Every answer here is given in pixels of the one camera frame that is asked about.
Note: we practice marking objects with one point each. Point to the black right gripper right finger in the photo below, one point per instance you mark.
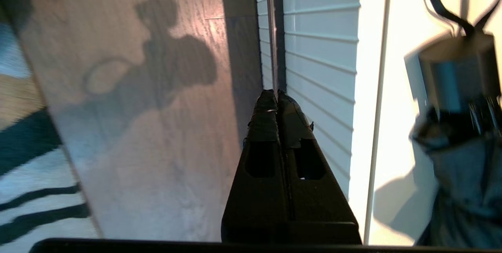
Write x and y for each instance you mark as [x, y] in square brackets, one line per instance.
[317, 210]

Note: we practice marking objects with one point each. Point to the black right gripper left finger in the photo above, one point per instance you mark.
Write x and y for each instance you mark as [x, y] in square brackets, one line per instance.
[255, 206]

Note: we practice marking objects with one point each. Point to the black umbrella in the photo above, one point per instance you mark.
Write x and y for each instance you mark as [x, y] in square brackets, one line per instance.
[462, 190]

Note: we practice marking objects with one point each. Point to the white cabinet drawer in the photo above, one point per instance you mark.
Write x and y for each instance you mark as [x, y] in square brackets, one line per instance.
[321, 49]

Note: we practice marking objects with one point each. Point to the zebra pattern rug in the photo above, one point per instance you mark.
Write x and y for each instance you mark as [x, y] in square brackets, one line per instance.
[31, 174]

